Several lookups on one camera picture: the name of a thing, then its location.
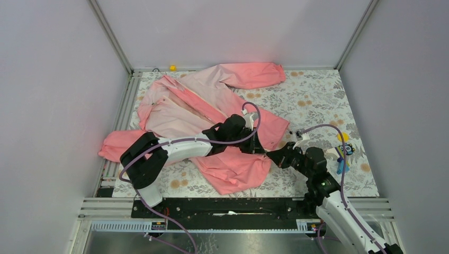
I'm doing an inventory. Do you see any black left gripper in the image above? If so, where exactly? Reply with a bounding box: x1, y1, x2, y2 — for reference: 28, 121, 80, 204
227, 127, 265, 154

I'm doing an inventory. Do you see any cartoon sticker toy block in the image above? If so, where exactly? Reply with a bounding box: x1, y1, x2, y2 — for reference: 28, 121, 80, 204
325, 143, 355, 175

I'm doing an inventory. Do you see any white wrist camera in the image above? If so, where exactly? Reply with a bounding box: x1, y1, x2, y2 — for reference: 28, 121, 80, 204
293, 129, 310, 148
241, 109, 258, 130

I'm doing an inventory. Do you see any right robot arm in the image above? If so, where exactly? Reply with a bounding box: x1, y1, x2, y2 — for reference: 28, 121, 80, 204
266, 142, 403, 253

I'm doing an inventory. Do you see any grey slotted cable duct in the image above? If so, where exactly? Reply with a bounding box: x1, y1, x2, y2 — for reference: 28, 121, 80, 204
91, 220, 317, 233

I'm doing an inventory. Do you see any pink zip-up jacket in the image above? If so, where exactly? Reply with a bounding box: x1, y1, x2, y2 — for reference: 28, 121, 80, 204
98, 62, 286, 195

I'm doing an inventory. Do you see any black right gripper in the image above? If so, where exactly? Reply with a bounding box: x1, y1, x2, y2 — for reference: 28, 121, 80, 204
266, 142, 313, 179

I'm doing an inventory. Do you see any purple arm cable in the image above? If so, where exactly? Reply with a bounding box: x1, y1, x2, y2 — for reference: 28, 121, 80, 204
118, 102, 262, 254
297, 124, 389, 254

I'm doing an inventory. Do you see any yellow round disc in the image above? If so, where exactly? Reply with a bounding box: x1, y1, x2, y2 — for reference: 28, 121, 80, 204
337, 132, 350, 142

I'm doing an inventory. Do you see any floral patterned table mat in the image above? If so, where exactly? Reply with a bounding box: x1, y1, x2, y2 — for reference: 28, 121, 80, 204
112, 70, 379, 198

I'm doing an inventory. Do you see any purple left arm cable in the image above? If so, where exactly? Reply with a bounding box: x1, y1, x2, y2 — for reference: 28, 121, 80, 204
118, 102, 262, 254

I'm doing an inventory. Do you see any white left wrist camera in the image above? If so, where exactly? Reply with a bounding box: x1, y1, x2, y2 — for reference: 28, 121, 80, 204
241, 109, 258, 130

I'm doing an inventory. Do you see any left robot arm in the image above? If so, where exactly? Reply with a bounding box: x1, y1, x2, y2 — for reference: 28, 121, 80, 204
120, 112, 264, 217

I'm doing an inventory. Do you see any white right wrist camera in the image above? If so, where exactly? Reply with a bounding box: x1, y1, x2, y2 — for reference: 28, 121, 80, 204
293, 129, 310, 148

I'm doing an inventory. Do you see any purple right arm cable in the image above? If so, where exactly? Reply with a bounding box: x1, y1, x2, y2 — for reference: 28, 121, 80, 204
297, 124, 389, 254

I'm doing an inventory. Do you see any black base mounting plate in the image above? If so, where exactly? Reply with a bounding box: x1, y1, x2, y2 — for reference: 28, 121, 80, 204
131, 198, 322, 227

